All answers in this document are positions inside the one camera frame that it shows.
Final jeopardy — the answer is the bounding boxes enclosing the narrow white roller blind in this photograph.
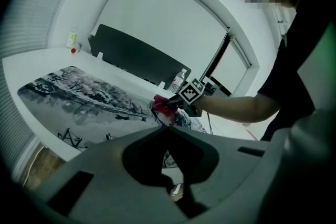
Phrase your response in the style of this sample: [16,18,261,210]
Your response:
[209,39,253,95]

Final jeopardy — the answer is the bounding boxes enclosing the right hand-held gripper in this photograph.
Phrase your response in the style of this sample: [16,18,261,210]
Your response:
[165,77,218,118]

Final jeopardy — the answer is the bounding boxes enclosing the clear plastic water bottle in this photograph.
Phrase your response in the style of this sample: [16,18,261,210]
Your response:
[167,68,188,94]

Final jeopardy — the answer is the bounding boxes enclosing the grey slatted window blind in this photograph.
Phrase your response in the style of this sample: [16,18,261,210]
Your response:
[0,0,91,182]

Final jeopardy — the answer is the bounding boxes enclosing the black desk partition panel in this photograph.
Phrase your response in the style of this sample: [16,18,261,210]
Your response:
[88,24,192,88]

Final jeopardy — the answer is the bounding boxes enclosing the person's right forearm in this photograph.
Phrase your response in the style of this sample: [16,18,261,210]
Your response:
[194,94,280,124]

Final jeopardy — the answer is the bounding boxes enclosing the green and white bottle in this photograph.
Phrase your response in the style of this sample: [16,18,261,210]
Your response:
[66,30,78,49]

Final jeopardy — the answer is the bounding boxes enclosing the large white roller blind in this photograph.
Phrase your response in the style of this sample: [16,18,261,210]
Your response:
[90,0,229,79]

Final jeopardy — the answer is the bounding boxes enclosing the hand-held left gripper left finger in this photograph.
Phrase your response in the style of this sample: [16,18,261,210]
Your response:
[33,126,190,223]

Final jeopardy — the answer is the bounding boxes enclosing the red cloth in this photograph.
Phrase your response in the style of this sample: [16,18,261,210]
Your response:
[152,94,178,124]

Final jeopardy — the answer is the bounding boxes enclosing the landscape print mouse pad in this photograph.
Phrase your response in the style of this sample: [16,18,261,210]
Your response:
[17,66,208,169]

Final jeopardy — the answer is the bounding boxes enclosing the person's black shirt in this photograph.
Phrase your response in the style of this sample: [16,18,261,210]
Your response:
[257,6,332,142]

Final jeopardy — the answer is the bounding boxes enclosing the thin black cable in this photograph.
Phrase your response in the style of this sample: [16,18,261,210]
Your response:
[206,112,214,135]

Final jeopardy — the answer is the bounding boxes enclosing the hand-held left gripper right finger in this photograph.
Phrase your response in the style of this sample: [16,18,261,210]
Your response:
[166,126,270,219]

